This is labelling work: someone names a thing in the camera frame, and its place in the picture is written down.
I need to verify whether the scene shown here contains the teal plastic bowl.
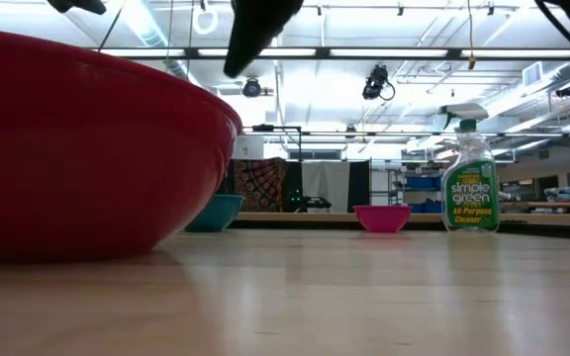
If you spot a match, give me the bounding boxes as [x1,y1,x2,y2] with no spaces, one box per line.
[184,193,246,234]

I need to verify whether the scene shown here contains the small pink plastic bowl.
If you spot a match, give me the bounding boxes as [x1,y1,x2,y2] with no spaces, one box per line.
[352,204,414,234]

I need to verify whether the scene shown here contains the black metal frame stand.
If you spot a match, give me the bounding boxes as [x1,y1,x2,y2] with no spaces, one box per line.
[242,125,304,164]

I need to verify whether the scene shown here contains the wooden background table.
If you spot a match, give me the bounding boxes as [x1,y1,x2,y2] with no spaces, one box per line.
[234,211,570,229]

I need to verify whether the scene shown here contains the large red plastic bowl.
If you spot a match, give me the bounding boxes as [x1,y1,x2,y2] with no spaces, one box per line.
[0,26,244,264]

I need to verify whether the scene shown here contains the black hanging camera with cable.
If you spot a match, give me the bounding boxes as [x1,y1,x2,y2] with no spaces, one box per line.
[361,63,397,103]

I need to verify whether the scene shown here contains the white hanging cloth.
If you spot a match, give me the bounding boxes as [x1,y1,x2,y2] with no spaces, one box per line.
[300,160,351,214]

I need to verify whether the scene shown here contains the round black hanging camera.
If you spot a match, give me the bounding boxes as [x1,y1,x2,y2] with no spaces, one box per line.
[241,77,276,100]

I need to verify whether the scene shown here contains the yellow hanging cable with plug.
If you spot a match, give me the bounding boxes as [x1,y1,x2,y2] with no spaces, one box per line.
[465,0,478,71]

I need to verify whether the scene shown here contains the white cylindrical container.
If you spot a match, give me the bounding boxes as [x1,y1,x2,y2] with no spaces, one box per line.
[233,133,266,161]

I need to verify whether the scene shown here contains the patterned tapestry cloth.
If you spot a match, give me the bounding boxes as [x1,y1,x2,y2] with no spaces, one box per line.
[225,157,289,214]

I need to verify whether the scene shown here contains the simple green cleaner spray bottle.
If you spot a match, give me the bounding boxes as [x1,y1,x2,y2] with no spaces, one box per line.
[438,102,502,234]

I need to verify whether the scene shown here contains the white looped cable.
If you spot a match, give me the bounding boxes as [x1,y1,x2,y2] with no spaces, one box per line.
[191,0,220,37]

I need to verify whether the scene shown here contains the blue storage bin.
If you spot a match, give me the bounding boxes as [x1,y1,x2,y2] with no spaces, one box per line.
[405,175,443,192]
[409,199,443,215]

